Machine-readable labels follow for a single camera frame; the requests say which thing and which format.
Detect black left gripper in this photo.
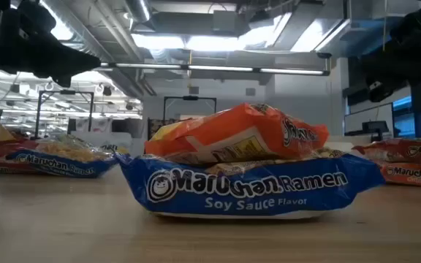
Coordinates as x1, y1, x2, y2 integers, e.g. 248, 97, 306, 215
0, 0, 102, 88

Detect blue soy sauce ramen packet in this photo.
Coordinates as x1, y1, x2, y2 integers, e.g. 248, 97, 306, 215
114, 151, 386, 220
5, 134, 129, 179

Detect orange chicken ramen packet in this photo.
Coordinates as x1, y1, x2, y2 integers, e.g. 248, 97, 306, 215
376, 160, 421, 189
143, 102, 330, 165

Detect black desktop monitor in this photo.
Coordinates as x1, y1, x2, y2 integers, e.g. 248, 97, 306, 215
362, 121, 390, 142

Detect blue glass partition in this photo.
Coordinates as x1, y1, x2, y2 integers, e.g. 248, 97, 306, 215
392, 95, 421, 139

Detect long ceiling tube light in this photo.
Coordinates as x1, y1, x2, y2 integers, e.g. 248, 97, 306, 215
99, 61, 331, 77

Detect black metal station frame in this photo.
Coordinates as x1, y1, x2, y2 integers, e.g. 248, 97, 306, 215
34, 89, 95, 140
162, 95, 218, 123

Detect white wall board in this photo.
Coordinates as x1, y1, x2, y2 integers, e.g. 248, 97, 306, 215
344, 103, 394, 137

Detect round silver ceiling duct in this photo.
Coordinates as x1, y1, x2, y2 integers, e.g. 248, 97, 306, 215
122, 0, 153, 23

